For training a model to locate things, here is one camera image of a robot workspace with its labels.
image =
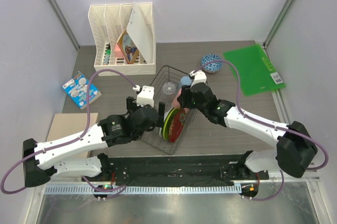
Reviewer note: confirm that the pink plastic cup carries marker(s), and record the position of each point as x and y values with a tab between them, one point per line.
175	103

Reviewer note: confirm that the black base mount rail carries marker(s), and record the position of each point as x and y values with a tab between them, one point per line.
176	171

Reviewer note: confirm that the light blue plastic cup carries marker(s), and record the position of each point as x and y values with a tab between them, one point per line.
185	80

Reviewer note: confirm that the black wire dish rack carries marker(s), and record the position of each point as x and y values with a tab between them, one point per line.
167	74

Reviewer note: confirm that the white file organizer rack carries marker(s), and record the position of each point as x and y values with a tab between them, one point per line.
107	22

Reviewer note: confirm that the white binder folder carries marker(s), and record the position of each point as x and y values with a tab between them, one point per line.
140	30

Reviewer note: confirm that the blue patterned ceramic bowl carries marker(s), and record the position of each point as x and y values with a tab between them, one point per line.
211	64

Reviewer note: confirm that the beige wooden board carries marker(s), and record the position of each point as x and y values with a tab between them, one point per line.
65	124

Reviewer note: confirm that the red floral plate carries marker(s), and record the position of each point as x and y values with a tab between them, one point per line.
177	125

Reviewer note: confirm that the white slotted cable duct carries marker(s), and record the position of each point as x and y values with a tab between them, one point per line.
79	189

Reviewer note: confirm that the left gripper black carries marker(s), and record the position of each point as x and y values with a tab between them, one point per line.
132	106

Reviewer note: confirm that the blue children's book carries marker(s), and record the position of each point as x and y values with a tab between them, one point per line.
76	88

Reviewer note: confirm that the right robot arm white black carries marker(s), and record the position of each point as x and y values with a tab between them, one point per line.
291	151

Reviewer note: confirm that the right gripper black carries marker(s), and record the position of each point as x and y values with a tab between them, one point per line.
185	99

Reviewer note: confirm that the green plate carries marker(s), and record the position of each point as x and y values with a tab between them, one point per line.
168	122

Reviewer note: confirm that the green plastic folder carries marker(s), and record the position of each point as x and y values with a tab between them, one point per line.
257	73

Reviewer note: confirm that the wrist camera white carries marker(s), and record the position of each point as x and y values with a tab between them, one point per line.
145	95
197	77

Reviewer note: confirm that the white plate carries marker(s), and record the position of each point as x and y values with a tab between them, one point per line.
165	116

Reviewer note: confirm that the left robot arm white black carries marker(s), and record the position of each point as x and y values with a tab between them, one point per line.
114	130

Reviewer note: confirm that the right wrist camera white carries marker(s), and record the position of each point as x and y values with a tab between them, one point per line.
197	77

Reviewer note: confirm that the clear plastic cup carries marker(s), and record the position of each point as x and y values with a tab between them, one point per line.
168	90

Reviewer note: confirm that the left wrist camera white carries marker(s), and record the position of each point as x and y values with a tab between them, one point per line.
145	95

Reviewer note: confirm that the pink block in organizer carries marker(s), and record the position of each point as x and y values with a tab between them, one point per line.
118	52

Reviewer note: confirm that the picture book in organizer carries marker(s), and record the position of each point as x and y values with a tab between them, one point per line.
127	45

